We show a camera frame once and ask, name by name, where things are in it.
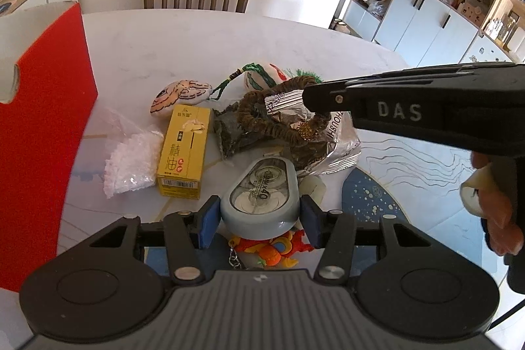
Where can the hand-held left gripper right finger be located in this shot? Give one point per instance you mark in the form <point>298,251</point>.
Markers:
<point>312,223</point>

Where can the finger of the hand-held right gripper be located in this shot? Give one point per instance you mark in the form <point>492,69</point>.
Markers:
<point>328,99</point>

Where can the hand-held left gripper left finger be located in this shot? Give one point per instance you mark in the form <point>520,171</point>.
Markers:
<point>208,223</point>

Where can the grey correction tape dispenser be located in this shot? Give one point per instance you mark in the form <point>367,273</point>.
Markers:
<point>258,198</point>

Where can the yellow carton box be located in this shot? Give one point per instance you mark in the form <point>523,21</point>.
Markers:
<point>184,153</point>

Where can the red cardboard box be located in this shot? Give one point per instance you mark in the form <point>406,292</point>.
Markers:
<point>41,128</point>

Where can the person's right hand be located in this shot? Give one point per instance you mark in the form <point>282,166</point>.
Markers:
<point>498,218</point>

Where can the small white plastic piece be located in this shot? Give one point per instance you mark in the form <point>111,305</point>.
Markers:
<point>315,188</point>

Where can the silver foil bag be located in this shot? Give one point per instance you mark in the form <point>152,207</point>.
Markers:
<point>342,149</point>

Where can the white sachet with green tassel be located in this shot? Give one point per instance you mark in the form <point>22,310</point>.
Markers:
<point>255,81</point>

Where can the clear bag of dark bits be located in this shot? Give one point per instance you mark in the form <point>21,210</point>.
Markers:
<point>229,134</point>

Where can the bag of white beads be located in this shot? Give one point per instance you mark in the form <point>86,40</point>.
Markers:
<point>127,165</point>

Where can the tiger face plush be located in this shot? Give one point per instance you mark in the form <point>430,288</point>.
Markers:
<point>180,95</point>

